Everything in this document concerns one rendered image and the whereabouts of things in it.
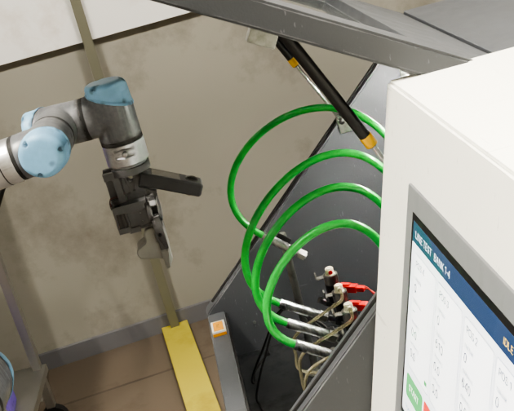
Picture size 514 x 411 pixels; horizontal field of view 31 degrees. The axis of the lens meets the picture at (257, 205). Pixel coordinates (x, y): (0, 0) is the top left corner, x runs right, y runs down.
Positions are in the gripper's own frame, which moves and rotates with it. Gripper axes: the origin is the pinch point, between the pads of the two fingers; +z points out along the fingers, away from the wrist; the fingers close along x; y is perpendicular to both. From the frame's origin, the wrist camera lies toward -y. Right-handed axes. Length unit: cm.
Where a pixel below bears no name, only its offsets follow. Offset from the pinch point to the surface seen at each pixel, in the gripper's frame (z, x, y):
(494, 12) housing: -27, -11, -71
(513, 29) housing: -27, 6, -68
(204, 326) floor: 123, -214, 8
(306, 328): 12.4, 16.7, -20.2
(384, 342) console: 5, 41, -29
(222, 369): 28.2, -5.3, -3.2
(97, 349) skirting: 121, -216, 57
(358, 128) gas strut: -25, 33, -33
